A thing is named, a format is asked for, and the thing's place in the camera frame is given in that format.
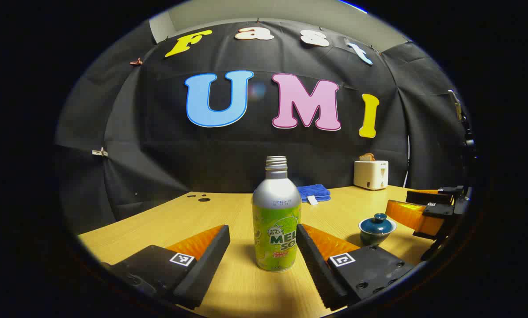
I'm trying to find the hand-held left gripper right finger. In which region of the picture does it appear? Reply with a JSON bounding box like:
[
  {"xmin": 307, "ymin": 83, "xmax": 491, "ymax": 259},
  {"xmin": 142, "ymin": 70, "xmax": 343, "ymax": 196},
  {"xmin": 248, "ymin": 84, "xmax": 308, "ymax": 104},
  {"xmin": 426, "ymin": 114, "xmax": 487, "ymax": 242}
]
[{"xmin": 296, "ymin": 223, "xmax": 417, "ymax": 311}]

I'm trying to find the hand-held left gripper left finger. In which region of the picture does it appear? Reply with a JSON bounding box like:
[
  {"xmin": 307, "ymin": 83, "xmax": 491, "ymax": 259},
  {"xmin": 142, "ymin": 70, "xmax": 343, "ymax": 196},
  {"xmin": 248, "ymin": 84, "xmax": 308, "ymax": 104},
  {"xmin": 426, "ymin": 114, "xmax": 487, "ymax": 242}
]
[{"xmin": 100, "ymin": 224, "xmax": 231, "ymax": 310}]

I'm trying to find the dark teal teacup lid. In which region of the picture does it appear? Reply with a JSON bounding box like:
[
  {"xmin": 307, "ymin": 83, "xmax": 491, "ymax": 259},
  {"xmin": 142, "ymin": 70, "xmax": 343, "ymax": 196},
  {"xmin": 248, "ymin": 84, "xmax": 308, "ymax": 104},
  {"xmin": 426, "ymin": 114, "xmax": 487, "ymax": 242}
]
[{"xmin": 359, "ymin": 213, "xmax": 397, "ymax": 235}]

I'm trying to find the silver green water bottle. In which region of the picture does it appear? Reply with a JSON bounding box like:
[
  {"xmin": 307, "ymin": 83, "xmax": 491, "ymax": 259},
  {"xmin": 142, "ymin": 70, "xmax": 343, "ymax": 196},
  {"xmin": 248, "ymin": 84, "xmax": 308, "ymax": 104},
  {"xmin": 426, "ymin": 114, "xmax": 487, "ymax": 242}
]
[{"xmin": 252, "ymin": 156, "xmax": 302, "ymax": 273}]

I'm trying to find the white toaster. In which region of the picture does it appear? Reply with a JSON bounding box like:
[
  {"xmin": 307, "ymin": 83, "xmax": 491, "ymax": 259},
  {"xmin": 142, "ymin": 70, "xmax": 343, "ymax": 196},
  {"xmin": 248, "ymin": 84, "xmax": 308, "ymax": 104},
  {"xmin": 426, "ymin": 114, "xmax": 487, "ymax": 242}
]
[{"xmin": 353, "ymin": 160, "xmax": 389, "ymax": 191}]

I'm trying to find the blue folded towel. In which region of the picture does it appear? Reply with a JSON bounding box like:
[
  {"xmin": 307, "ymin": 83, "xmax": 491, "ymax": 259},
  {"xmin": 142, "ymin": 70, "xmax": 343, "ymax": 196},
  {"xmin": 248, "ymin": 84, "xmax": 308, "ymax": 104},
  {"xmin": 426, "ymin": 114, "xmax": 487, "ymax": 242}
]
[{"xmin": 296, "ymin": 184, "xmax": 331, "ymax": 204}]

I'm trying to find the black backdrop cloth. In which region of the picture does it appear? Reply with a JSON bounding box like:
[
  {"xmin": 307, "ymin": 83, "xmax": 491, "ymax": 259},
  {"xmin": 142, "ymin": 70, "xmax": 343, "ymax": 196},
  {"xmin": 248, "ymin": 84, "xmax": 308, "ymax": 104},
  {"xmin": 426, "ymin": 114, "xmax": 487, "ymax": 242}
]
[{"xmin": 54, "ymin": 18, "xmax": 472, "ymax": 235}]

